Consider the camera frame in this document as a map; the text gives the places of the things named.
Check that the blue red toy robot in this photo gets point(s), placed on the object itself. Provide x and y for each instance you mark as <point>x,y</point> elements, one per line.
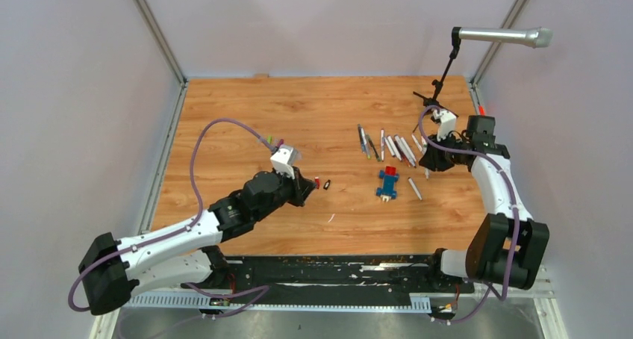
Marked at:
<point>389,177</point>

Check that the dark green cap pen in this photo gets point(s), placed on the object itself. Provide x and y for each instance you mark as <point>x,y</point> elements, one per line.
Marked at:
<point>373,148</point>

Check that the silver microphone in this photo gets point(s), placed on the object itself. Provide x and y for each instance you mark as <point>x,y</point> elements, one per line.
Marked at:
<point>534,37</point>

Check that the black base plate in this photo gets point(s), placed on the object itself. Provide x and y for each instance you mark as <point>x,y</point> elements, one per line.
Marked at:
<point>336,279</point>

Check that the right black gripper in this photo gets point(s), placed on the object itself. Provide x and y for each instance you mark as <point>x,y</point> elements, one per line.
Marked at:
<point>432,160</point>

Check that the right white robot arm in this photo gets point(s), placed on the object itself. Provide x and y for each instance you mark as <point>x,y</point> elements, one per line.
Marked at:
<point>509,246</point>

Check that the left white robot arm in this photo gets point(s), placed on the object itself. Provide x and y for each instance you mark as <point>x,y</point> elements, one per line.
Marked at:
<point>113,271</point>

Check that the purple tip white marker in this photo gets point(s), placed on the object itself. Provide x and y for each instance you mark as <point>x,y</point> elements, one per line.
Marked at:
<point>394,148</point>

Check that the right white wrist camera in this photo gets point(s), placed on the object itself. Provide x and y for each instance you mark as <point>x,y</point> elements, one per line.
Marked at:
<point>446,121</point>

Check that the black microphone tripod stand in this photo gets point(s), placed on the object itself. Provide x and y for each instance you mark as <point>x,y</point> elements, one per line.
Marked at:
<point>438,83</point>

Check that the orange red cap marker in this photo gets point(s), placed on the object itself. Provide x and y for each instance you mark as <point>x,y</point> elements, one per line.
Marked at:
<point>402,153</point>

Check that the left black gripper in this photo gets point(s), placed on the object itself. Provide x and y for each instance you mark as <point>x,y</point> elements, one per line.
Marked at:
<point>301,187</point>

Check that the grey slotted cable duct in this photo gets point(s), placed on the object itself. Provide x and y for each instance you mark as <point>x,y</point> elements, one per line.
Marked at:
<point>186,300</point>

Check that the clear cap grey pen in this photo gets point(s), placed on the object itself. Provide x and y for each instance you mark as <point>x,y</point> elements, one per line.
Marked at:
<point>361,139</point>

